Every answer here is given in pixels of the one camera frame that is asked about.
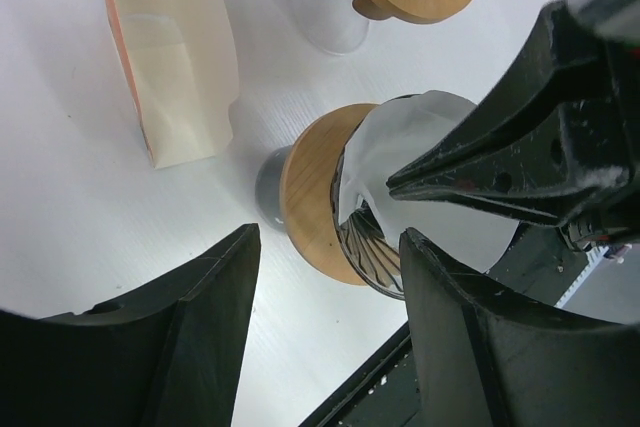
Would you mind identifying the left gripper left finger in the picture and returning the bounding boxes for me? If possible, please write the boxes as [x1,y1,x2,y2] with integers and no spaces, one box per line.
[1,224,261,426]

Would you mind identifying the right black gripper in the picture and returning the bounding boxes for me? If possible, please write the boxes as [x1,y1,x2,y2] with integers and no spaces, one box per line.
[387,0,639,249]

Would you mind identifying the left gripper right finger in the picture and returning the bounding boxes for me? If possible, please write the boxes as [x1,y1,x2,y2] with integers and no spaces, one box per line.
[399,229,639,426]

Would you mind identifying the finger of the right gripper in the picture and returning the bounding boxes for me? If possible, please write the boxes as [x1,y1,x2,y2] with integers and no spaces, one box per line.
[390,186,575,227]

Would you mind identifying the ribbed grey glass dripper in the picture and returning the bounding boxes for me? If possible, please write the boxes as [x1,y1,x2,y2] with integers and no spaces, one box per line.
[332,154,406,301]

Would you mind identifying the grey glass carafe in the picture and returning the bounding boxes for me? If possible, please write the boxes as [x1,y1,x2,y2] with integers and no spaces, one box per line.
[254,145,292,233]

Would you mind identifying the orange coffee filter box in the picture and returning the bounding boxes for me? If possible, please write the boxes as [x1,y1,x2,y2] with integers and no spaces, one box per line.
[105,0,239,169]

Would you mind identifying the grey slotted cable duct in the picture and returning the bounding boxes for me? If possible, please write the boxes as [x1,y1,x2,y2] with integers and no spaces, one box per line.
[554,243,632,309]

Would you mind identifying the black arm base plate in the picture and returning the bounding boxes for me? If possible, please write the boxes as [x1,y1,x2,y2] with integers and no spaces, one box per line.
[297,224,596,427]

